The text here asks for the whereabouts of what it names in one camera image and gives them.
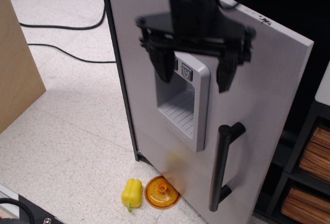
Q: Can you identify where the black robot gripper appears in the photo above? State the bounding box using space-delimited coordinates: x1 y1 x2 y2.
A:
135 0 256 93

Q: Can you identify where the grey toy fridge door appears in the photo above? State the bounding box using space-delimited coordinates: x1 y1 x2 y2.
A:
105 0 315 224

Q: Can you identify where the dark grey fridge cabinet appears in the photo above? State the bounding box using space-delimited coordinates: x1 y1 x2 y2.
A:
99 0 330 224

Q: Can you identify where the white countertop edge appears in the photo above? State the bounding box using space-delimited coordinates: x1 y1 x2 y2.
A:
315 63 330 106

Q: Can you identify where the orange translucent plastic lid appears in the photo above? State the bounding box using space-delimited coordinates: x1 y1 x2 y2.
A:
144 176 181 210

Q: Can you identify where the yellow toy bell pepper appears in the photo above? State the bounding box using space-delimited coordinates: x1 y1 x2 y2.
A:
121 179 143 213

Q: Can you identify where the upper woven storage basket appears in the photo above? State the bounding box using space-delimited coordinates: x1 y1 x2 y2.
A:
299 124 329 183

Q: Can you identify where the woven storage basket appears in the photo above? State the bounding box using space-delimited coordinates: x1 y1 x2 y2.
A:
280 186 329 224
299 124 329 183

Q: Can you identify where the tan wooden board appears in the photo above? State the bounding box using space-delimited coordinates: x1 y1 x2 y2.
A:
1 0 46 132

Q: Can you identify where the lower woven storage basket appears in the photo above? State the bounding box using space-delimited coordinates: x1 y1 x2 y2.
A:
280 186 329 224

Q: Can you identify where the black fridge door handle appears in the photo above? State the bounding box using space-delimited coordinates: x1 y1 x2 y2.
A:
208 122 246 212

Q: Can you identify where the black floor cable upper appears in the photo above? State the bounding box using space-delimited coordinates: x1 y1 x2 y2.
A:
19 4 107 30

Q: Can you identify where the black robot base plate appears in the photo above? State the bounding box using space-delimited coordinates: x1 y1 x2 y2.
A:
1 184 65 224

